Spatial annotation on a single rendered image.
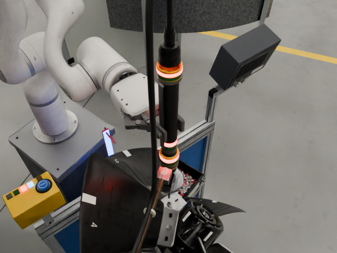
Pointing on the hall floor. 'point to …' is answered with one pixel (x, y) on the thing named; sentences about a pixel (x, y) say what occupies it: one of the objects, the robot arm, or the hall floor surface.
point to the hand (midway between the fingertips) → (168, 126)
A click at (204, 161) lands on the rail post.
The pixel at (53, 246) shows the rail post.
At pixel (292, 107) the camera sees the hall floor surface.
